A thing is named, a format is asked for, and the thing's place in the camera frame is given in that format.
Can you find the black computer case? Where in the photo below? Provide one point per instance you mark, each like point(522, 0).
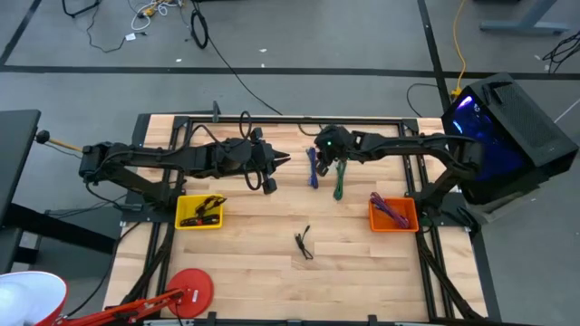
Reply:
point(521, 122)

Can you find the orange plastic bin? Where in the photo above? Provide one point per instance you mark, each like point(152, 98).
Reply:
point(404, 206)

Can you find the red round lamp base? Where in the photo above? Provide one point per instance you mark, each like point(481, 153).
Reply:
point(190, 285)

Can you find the black desk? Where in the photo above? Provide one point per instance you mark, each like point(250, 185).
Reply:
point(16, 149)

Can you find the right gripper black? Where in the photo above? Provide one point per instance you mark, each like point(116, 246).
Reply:
point(322, 168)

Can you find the red and white lamp shade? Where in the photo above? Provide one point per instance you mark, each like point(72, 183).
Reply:
point(31, 299)

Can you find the yellow plastic bin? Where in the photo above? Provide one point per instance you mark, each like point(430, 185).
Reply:
point(186, 208)

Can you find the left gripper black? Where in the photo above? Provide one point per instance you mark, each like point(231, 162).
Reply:
point(265, 156)

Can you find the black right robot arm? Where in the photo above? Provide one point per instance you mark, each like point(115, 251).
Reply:
point(408, 142)

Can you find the black clamp bracket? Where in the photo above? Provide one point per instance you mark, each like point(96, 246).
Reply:
point(216, 111)

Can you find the black metal table frame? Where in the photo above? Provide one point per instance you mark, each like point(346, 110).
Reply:
point(281, 120)

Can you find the grey desk leg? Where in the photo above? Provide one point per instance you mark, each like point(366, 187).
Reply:
point(521, 26)

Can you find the wooden stick with black knob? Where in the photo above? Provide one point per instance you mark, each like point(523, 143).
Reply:
point(42, 137)

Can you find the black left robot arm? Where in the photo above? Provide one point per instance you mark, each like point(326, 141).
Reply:
point(149, 158)

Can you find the grey computer stand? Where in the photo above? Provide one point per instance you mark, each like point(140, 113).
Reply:
point(498, 212)

